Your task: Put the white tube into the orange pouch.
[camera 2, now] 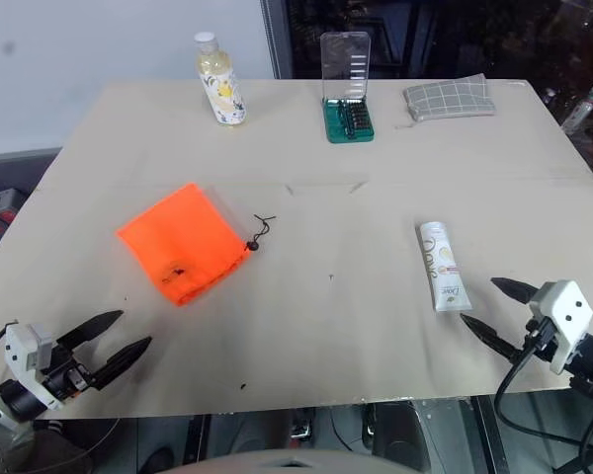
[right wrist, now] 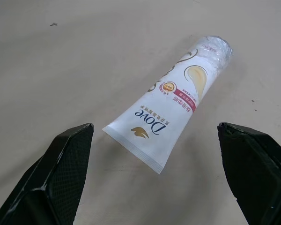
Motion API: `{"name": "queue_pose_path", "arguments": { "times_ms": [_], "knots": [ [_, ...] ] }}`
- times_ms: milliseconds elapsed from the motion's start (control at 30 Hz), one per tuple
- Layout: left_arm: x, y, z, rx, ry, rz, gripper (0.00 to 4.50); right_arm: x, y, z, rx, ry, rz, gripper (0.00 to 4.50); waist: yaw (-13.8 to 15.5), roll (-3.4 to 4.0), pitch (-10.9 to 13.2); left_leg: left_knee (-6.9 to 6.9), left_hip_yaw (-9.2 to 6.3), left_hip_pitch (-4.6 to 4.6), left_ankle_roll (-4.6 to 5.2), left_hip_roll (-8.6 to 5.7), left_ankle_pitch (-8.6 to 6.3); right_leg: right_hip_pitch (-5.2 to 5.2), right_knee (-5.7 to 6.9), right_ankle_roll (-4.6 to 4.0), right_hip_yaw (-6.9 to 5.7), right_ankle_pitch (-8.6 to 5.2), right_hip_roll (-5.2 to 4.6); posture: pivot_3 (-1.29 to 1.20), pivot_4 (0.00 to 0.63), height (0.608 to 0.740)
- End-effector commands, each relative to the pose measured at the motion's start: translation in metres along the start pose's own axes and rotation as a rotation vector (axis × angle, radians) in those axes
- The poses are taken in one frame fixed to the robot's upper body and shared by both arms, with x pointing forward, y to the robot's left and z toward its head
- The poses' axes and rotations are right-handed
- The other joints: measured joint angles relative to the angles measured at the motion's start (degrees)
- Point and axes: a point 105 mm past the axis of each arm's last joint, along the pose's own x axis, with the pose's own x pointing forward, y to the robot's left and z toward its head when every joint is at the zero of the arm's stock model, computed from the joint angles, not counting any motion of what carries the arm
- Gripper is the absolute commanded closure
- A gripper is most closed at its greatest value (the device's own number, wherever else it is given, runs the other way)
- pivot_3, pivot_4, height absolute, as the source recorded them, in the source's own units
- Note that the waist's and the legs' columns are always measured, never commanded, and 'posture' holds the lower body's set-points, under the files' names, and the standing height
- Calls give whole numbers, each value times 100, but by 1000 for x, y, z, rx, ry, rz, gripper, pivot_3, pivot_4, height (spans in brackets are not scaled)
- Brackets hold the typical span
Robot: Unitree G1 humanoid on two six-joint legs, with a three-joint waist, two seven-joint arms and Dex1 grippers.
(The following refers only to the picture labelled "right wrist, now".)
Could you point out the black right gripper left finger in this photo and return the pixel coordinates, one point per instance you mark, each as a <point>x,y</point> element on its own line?
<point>49,178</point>

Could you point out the white Dove cleanser tube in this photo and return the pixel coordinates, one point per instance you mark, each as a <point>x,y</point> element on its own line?
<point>168,105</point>

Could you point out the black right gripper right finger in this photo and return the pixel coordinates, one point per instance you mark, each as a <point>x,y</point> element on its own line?
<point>255,168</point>

